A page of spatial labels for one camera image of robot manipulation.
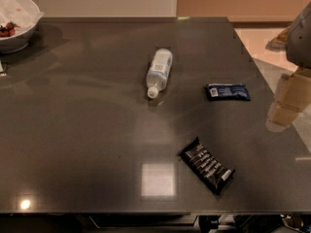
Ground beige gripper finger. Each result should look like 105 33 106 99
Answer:
265 101 300 133
275 67 311 112

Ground black chocolate rxbar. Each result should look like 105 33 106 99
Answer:
179 137 235 195

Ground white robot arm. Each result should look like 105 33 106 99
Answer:
265 3 311 132

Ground blue blueberry rxbar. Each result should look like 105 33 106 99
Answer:
205 83 251 101

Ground clear plastic water bottle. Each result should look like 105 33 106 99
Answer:
146 49 173 99

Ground white napkin in bowl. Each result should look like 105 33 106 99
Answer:
0 0 44 29

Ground white bowl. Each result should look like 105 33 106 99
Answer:
0 0 45 54

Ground red strawberries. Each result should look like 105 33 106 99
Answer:
0 21 17 38

